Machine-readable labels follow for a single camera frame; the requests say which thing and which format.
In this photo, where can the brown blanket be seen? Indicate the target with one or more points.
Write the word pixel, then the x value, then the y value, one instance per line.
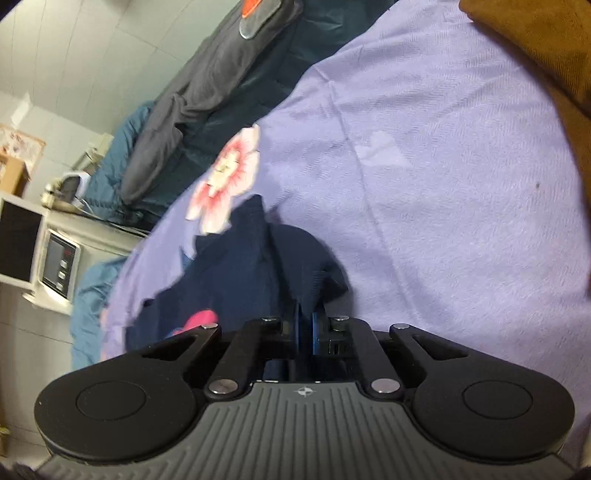
pixel 531 37

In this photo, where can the navy cartoon print sweater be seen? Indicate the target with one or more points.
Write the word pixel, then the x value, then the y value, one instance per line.
pixel 240 277

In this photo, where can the purple floral bedsheet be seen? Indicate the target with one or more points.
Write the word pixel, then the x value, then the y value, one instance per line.
pixel 415 184

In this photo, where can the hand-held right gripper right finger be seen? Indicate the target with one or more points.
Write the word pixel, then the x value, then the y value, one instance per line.
pixel 316 334

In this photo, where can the white microwave oven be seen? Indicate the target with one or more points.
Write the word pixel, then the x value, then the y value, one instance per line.
pixel 18 240

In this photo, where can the blue quilt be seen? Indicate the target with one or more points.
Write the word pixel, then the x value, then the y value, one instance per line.
pixel 92 314

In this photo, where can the cardboard box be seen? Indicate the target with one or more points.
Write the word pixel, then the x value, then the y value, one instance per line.
pixel 11 175

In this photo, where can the dark teal quilt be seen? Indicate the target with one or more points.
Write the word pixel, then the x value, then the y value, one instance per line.
pixel 277 74

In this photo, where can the floral wall picture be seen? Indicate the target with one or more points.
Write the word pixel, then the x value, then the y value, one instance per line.
pixel 21 143

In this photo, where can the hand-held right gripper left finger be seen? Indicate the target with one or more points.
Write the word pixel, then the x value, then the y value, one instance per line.
pixel 298 333

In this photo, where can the grey cloth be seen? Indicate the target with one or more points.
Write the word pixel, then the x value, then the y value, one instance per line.
pixel 203 83

